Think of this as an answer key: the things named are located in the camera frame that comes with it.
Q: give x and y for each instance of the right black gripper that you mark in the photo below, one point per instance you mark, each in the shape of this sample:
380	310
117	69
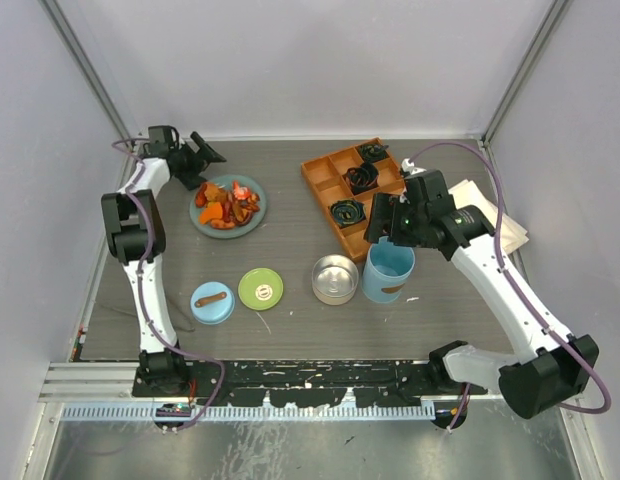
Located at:
385	206

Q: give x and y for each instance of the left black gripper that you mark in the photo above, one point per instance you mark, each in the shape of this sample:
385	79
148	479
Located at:
200	160

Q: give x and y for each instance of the blue cylindrical lunch container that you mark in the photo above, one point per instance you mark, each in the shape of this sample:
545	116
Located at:
386	270

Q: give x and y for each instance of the pile of food pieces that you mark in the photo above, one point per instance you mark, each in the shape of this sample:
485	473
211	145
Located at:
226	208

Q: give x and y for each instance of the grey-blue plate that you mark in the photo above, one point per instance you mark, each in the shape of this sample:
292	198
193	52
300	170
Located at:
226	180

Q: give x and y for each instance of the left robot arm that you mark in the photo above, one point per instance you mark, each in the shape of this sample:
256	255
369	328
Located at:
135	237

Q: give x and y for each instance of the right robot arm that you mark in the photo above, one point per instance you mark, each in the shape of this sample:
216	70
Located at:
548	365

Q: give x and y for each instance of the rolled dark tie middle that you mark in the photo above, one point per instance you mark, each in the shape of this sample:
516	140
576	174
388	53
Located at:
362	178

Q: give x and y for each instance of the orange wooden compartment tray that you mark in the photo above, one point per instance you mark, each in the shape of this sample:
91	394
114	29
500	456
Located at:
327	178

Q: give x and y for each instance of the silver metal bowl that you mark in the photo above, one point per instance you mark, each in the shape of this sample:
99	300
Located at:
335	279

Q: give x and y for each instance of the white folded cloth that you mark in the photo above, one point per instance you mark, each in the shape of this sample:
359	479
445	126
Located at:
512	234

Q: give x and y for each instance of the rolled dark tie top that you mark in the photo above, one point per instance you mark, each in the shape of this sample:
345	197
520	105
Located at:
372	152

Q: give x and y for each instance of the green round lid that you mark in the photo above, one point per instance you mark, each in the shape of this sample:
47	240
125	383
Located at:
261	289

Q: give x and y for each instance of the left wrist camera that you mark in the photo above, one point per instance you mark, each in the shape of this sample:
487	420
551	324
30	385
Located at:
162	141

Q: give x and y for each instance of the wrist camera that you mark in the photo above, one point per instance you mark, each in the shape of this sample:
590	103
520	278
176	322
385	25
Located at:
162	141
421	184

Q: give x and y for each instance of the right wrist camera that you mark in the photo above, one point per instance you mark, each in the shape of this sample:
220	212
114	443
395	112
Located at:
421	184

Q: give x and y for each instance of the blue lid with strap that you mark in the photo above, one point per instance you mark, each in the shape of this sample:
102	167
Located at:
212	303

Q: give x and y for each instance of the slotted cable duct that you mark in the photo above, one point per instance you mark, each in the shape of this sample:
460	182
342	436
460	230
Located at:
155	411

